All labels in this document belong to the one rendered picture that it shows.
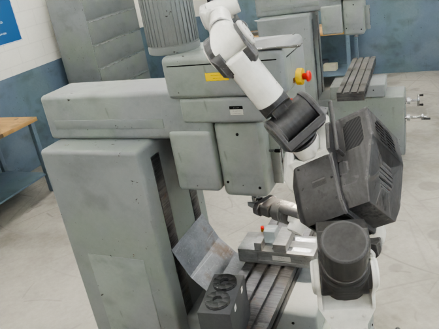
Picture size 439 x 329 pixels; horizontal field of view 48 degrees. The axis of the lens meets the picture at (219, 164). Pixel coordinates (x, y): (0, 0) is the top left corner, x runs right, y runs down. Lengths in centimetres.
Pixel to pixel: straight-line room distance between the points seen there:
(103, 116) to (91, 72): 486
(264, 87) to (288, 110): 11
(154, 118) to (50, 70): 528
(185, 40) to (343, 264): 104
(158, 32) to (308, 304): 124
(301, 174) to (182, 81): 62
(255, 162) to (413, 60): 671
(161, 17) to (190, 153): 52
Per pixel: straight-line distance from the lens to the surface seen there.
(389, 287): 359
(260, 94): 137
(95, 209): 221
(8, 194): 570
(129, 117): 204
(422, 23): 832
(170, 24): 186
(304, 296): 221
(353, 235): 124
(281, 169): 195
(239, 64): 135
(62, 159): 218
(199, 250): 233
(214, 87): 179
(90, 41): 683
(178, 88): 186
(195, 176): 199
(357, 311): 150
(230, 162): 192
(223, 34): 139
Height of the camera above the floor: 221
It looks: 23 degrees down
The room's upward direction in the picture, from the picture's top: 10 degrees counter-clockwise
